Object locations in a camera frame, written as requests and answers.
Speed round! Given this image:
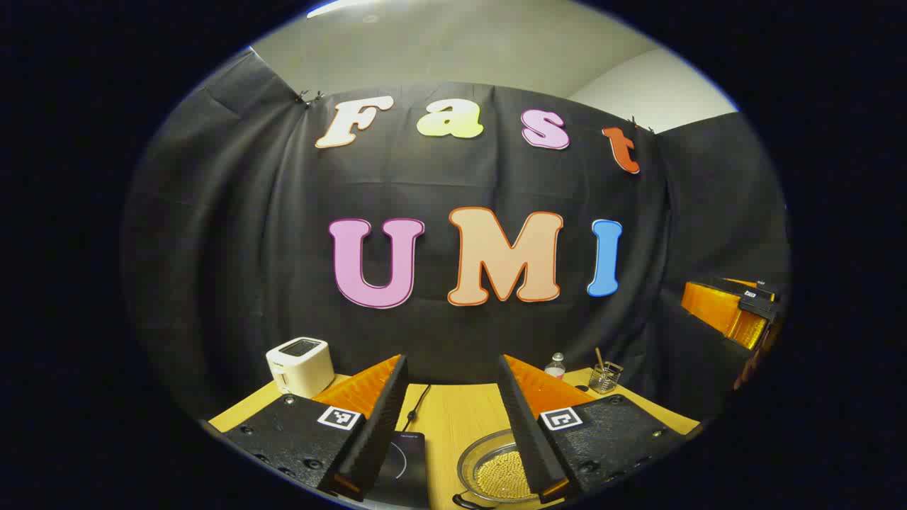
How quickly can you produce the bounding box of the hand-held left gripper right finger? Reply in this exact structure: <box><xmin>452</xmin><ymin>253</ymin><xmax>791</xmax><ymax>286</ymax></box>
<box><xmin>496</xmin><ymin>354</ymin><xmax>687</xmax><ymax>505</ymax></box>

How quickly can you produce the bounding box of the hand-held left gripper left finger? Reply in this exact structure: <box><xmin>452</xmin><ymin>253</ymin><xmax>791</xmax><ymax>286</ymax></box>
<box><xmin>221</xmin><ymin>354</ymin><xmax>410</xmax><ymax>502</ymax></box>

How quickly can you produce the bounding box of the black induction cooktop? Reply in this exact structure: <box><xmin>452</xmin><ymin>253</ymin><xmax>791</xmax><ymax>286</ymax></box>
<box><xmin>368</xmin><ymin>431</ymin><xmax>431</xmax><ymax>509</ymax></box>

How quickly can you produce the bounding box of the steel pot with black handles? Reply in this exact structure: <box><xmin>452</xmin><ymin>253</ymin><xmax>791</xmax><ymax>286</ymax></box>
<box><xmin>452</xmin><ymin>428</ymin><xmax>568</xmax><ymax>510</ymax></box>

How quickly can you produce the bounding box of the pile of yellow beans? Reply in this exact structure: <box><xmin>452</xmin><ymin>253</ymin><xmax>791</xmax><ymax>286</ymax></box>
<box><xmin>475</xmin><ymin>453</ymin><xmax>536</xmax><ymax>502</ymax></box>

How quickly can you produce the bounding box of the white toaster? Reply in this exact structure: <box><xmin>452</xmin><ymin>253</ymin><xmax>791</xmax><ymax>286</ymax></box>
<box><xmin>266</xmin><ymin>337</ymin><xmax>335</xmax><ymax>399</ymax></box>

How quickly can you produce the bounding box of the black power cable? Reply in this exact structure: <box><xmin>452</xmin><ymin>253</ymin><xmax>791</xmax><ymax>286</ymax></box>
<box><xmin>401</xmin><ymin>385</ymin><xmax>432</xmax><ymax>433</ymax></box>

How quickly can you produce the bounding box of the wire mesh holder cup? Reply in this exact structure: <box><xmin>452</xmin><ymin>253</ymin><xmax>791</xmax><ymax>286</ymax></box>
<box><xmin>588</xmin><ymin>362</ymin><xmax>624</xmax><ymax>395</ymax></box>

